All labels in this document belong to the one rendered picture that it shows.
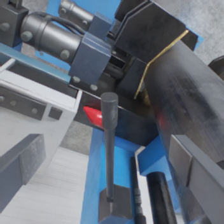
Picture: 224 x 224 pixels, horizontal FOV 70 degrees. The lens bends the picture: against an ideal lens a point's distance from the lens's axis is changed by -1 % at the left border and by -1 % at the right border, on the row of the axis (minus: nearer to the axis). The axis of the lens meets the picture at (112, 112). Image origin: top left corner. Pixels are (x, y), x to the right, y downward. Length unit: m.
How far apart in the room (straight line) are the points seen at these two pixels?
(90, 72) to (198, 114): 0.38
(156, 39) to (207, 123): 0.34
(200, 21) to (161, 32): 1.17
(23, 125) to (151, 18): 0.51
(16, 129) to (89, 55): 0.33
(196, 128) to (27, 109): 0.42
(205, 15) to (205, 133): 1.49
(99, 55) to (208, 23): 1.34
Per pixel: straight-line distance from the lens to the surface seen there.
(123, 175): 0.72
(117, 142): 0.75
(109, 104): 0.24
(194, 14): 1.70
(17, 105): 0.51
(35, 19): 0.63
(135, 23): 0.56
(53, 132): 0.56
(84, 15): 1.05
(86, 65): 0.58
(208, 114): 0.36
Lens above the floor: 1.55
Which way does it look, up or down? 50 degrees down
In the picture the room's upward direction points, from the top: 179 degrees counter-clockwise
